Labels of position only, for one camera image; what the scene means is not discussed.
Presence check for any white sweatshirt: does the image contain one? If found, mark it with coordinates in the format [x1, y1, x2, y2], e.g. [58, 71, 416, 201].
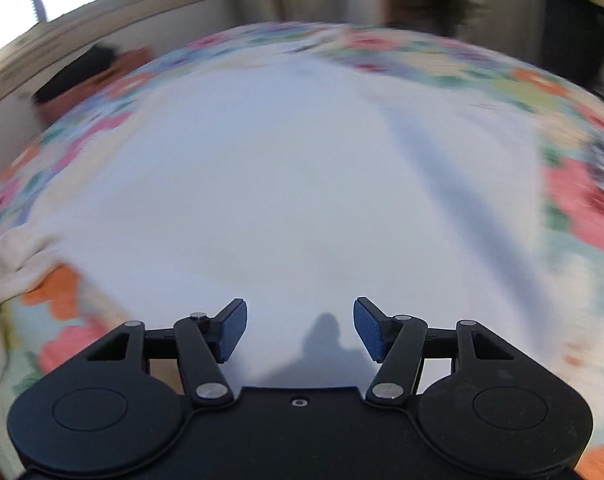
[0, 54, 547, 387]

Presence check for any black cloth on bag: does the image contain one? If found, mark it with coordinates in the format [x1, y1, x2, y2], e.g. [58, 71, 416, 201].
[32, 44, 117, 105]

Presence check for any brown leather bag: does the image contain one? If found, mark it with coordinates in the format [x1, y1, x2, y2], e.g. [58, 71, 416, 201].
[33, 47, 153, 127]

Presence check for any floral quilt bedspread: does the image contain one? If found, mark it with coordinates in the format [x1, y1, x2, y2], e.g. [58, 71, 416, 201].
[0, 23, 604, 479]

